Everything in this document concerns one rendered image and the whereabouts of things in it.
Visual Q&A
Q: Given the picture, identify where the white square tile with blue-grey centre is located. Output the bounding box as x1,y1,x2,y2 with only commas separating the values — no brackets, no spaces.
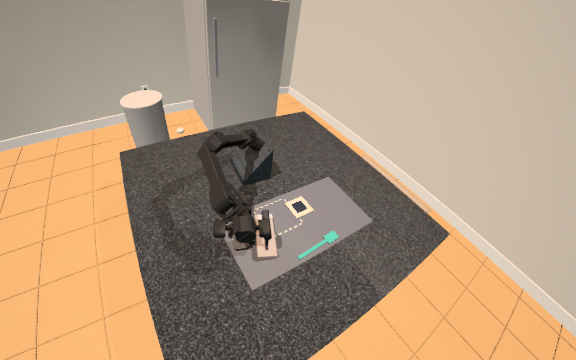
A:
285,196,314,219

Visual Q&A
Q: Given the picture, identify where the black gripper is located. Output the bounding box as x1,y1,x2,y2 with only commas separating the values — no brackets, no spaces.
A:
213,219,271,239

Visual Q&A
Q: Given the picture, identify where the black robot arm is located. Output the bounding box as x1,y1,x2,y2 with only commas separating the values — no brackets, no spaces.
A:
197,129,265,251

